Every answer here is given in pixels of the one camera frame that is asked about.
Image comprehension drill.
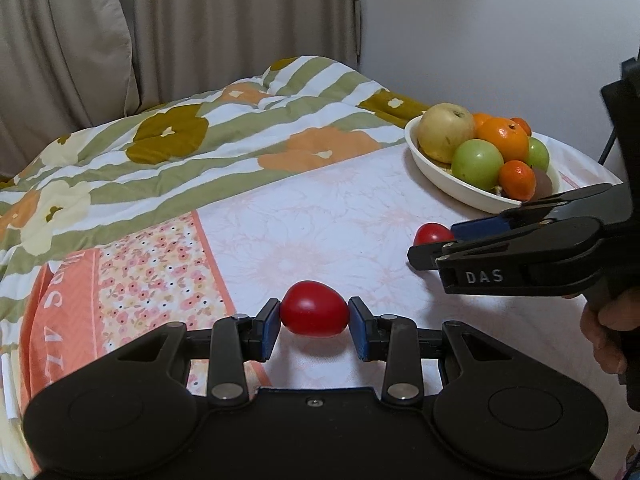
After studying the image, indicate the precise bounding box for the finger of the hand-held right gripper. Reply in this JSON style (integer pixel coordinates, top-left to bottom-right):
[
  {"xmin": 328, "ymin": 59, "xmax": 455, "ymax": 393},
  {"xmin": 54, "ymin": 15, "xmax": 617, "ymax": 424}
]
[
  {"xmin": 452, "ymin": 183, "xmax": 626, "ymax": 242},
  {"xmin": 407, "ymin": 217, "xmax": 608, "ymax": 295}
]

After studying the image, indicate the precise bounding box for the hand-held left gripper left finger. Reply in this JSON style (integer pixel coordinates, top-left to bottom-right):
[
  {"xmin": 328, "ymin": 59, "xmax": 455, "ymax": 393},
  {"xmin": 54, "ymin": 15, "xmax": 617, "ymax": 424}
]
[{"xmin": 117, "ymin": 297, "xmax": 282, "ymax": 408}]

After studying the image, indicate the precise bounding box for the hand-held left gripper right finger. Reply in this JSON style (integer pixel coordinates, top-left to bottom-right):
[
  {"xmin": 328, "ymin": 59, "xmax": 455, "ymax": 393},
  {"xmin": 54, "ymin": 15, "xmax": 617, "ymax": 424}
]
[{"xmin": 348, "ymin": 296, "xmax": 511, "ymax": 406}]

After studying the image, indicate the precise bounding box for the red tomato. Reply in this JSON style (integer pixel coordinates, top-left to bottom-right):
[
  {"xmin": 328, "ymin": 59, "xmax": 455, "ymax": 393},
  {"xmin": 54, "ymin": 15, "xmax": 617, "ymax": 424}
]
[
  {"xmin": 280, "ymin": 281, "xmax": 350, "ymax": 338},
  {"xmin": 414, "ymin": 222, "xmax": 457, "ymax": 247}
]

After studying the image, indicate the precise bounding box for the cream bowl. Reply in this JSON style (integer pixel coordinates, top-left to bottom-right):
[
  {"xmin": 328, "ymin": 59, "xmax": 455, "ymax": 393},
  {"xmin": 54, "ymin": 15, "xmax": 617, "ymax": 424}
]
[{"xmin": 404, "ymin": 114, "xmax": 576, "ymax": 213}]

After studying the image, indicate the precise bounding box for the green fruit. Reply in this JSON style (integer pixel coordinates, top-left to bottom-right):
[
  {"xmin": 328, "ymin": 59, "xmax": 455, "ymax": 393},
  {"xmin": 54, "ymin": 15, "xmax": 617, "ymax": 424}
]
[
  {"xmin": 451, "ymin": 139, "xmax": 505, "ymax": 191},
  {"xmin": 526, "ymin": 136, "xmax": 551, "ymax": 172}
]

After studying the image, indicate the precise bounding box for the brown fruit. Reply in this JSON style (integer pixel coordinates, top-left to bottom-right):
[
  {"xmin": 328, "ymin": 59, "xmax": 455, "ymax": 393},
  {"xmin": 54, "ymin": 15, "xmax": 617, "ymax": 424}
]
[{"xmin": 532, "ymin": 167, "xmax": 553, "ymax": 200}]

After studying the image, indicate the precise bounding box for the large orange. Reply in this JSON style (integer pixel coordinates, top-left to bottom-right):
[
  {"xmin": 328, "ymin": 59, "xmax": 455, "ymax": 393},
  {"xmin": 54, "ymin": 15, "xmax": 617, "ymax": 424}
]
[{"xmin": 475, "ymin": 116, "xmax": 530, "ymax": 163}]

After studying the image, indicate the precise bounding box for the person's right hand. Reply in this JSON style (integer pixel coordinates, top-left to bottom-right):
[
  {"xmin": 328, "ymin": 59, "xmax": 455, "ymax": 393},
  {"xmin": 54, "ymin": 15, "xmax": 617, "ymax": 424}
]
[{"xmin": 580, "ymin": 287, "xmax": 640, "ymax": 377}]

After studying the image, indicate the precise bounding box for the yellow apple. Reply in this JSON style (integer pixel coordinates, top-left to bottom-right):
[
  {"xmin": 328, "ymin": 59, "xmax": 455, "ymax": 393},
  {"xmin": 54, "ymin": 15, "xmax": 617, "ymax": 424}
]
[{"xmin": 417, "ymin": 103, "xmax": 476, "ymax": 163}]

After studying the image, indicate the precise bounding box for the pink floral bed sheet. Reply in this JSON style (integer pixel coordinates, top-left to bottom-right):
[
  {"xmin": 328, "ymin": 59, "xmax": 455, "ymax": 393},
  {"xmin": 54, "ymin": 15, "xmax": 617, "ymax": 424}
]
[{"xmin": 0, "ymin": 132, "xmax": 626, "ymax": 480}]

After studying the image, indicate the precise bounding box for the striped floral blanket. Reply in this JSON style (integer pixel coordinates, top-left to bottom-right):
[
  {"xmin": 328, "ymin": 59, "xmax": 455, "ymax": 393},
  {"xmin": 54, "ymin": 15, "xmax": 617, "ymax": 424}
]
[{"xmin": 0, "ymin": 55, "xmax": 432, "ymax": 281}]

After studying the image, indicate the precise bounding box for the beige curtain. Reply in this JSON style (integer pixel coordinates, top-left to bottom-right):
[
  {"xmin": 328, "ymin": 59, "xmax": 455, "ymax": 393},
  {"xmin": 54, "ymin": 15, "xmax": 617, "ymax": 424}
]
[
  {"xmin": 100, "ymin": 0, "xmax": 365, "ymax": 116},
  {"xmin": 0, "ymin": 0, "xmax": 136, "ymax": 133}
]

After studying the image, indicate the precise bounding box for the black cable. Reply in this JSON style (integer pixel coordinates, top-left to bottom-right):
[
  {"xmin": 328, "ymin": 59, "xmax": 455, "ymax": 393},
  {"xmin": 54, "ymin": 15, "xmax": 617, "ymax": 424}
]
[{"xmin": 597, "ymin": 125, "xmax": 623, "ymax": 166}]

